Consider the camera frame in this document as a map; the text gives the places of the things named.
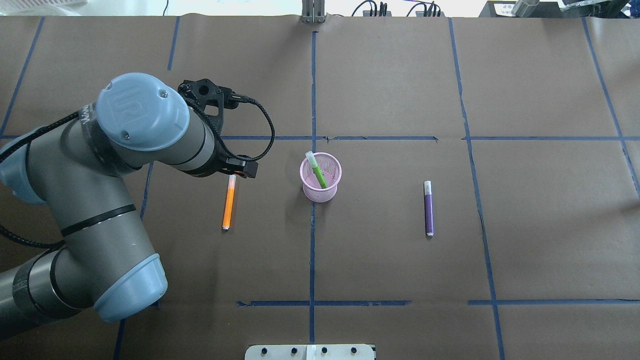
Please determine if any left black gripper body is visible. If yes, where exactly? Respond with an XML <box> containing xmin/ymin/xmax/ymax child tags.
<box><xmin>185</xmin><ymin>135</ymin><xmax>249</xmax><ymax>178</ymax></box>

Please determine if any green highlighter pen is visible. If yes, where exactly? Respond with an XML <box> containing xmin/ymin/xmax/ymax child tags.
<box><xmin>305</xmin><ymin>151</ymin><xmax>328</xmax><ymax>189</ymax></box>

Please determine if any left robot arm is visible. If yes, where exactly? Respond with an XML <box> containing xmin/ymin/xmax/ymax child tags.
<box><xmin>1</xmin><ymin>72</ymin><xmax>266</xmax><ymax>340</ymax></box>

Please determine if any orange highlighter pen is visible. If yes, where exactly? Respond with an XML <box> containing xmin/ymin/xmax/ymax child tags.
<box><xmin>221</xmin><ymin>174</ymin><xmax>237</xmax><ymax>231</ymax></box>

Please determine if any pink mesh pen holder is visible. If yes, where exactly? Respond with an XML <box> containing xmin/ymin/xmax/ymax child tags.
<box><xmin>299</xmin><ymin>152</ymin><xmax>343</xmax><ymax>203</ymax></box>

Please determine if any purple highlighter pen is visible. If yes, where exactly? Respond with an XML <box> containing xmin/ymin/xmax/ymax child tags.
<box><xmin>423</xmin><ymin>180</ymin><xmax>435</xmax><ymax>239</ymax></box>

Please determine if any metal cup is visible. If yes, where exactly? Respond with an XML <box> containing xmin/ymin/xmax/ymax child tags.
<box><xmin>510</xmin><ymin>0</ymin><xmax>540</xmax><ymax>18</ymax></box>

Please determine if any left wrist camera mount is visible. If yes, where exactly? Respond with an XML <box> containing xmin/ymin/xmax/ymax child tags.
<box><xmin>177</xmin><ymin>79</ymin><xmax>239</xmax><ymax>130</ymax></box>

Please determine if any aluminium frame post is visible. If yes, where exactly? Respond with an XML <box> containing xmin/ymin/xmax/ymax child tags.
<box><xmin>301</xmin><ymin>0</ymin><xmax>326</xmax><ymax>24</ymax></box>

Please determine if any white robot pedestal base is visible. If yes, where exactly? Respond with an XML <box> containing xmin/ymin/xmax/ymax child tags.
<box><xmin>244</xmin><ymin>343</ymin><xmax>377</xmax><ymax>360</ymax></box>

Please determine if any left black camera cable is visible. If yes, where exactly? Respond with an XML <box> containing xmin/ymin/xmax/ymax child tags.
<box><xmin>0</xmin><ymin>95</ymin><xmax>276</xmax><ymax>249</ymax></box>

